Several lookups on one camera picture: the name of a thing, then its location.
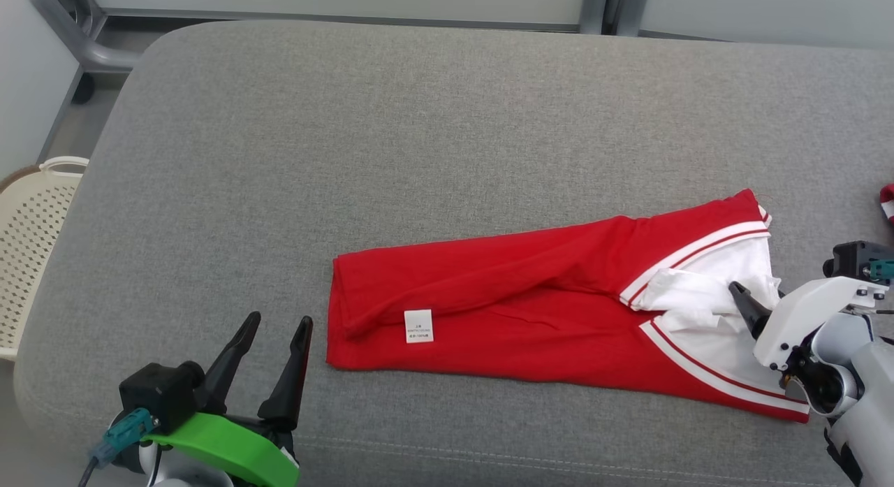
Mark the grey double partition post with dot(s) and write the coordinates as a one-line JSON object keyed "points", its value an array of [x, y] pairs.
{"points": [[594, 8]]}

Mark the teal right camera connector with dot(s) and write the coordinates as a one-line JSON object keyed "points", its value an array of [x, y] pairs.
{"points": [[883, 269]]}

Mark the red shirt with white sleeves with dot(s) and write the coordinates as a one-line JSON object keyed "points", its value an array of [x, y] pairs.
{"points": [[524, 312]]}

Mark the teal camera connector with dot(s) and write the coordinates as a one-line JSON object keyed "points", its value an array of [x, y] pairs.
{"points": [[122, 434], [883, 269]]}

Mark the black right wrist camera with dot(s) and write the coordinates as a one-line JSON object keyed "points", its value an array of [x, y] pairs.
{"points": [[852, 260]]}

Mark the grey metal frame post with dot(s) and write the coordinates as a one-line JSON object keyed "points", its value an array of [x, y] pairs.
{"points": [[91, 50]]}

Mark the red shorts with white stripes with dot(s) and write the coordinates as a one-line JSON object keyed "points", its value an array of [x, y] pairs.
{"points": [[888, 204]]}

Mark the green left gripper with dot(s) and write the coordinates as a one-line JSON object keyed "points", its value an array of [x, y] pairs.
{"points": [[230, 445]]}

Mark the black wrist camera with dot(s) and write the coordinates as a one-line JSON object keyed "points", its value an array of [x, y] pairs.
{"points": [[852, 260], [157, 396]]}

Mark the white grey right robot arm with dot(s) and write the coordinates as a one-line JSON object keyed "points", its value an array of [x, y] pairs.
{"points": [[866, 403]]}

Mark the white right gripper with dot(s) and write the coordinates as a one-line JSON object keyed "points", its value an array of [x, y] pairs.
{"points": [[803, 312]]}

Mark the cream perforated laundry basket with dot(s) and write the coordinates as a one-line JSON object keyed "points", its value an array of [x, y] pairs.
{"points": [[31, 249]]}

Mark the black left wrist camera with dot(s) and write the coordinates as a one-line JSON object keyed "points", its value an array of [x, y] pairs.
{"points": [[157, 396]]}

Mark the teal left camera connector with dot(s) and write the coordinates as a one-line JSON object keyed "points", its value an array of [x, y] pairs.
{"points": [[122, 434]]}

